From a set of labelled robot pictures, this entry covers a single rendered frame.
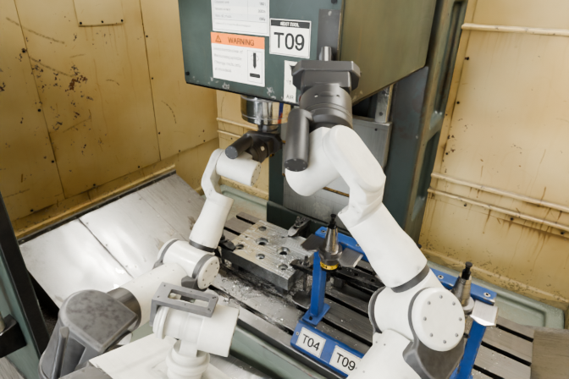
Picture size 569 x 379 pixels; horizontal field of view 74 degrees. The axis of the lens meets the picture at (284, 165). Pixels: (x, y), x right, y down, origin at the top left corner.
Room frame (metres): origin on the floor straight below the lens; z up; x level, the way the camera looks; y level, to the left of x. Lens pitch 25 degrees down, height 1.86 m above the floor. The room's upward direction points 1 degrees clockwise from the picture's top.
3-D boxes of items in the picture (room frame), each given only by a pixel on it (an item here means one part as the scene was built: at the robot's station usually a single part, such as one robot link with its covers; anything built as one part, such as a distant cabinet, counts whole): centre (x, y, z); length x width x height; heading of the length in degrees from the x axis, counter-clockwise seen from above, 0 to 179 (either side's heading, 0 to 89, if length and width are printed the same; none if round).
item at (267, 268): (1.15, 0.04, 0.97); 0.29 x 0.23 x 0.05; 56
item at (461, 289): (0.66, -0.41, 1.26); 0.04 x 0.04 x 0.07
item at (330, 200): (1.47, -0.19, 1.16); 0.48 x 0.05 x 0.51; 56
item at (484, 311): (0.63, -0.45, 1.21); 0.07 x 0.05 x 0.01; 146
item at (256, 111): (1.10, 0.05, 1.57); 0.16 x 0.16 x 0.12
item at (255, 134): (1.00, 0.09, 1.45); 0.13 x 0.12 x 0.10; 72
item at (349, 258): (0.81, -0.18, 1.21); 0.07 x 0.05 x 0.01; 146
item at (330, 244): (0.84, -0.13, 1.26); 0.04 x 0.04 x 0.07
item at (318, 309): (0.92, -0.12, 1.05); 0.10 x 0.05 x 0.30; 146
